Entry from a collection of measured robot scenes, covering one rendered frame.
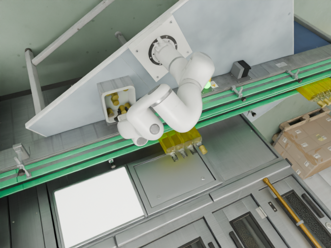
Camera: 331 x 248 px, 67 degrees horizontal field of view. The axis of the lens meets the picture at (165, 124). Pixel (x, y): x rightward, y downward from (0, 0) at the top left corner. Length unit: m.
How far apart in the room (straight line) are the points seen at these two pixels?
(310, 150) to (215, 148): 3.58
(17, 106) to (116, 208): 1.09
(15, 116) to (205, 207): 1.41
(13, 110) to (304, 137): 4.64
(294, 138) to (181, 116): 4.47
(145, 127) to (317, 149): 4.58
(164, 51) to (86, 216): 0.91
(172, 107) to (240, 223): 0.91
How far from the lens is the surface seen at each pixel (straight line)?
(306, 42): 2.38
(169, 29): 1.24
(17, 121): 1.97
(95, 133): 1.45
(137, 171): 1.49
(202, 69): 0.90
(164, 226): 1.39
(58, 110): 1.39
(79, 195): 1.48
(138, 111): 0.80
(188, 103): 0.81
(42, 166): 1.43
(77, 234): 1.40
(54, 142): 1.47
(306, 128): 5.46
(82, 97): 1.36
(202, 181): 1.49
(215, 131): 1.77
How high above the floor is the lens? 1.76
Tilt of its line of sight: 35 degrees down
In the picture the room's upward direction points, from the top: 149 degrees clockwise
